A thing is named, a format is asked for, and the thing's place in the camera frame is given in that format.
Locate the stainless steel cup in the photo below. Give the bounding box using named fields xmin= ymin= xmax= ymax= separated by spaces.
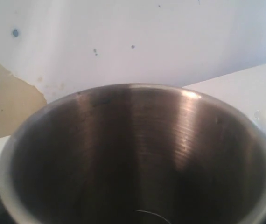
xmin=0 ymin=84 xmax=266 ymax=224

